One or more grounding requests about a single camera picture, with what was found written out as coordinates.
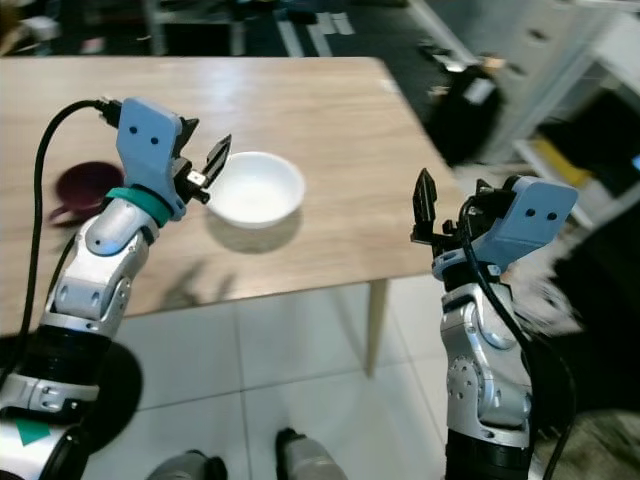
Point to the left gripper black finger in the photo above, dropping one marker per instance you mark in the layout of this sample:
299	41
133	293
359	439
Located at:
217	160

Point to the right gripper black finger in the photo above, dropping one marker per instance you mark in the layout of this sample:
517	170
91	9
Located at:
483	188
425	200

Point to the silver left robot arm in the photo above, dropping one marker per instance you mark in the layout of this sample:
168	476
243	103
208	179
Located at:
85	290

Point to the white round bowl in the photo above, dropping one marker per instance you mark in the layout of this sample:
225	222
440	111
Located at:
257	185

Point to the black bag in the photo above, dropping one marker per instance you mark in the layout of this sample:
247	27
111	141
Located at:
465	110

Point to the dark maroon cup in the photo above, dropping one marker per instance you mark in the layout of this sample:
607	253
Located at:
85	190

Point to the light wooden table leg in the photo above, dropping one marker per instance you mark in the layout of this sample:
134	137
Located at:
376	330

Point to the grey cabinet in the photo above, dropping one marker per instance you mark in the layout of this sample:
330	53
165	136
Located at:
530	50

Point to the black floor fan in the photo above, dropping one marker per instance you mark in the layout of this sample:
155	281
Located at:
120	400

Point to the grey robot right leg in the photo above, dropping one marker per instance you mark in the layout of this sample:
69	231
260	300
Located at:
315	462

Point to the grey robot leg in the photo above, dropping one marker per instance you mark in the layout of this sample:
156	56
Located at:
315	462
185	467

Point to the grey robot left leg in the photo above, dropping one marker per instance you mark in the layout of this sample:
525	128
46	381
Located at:
185	467

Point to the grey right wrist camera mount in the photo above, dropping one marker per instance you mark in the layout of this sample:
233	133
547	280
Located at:
530	215

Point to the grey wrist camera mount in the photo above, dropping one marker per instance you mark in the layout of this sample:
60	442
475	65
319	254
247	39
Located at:
530	215
150	140

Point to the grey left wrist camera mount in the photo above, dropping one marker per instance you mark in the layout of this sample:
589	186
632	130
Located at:
150	140

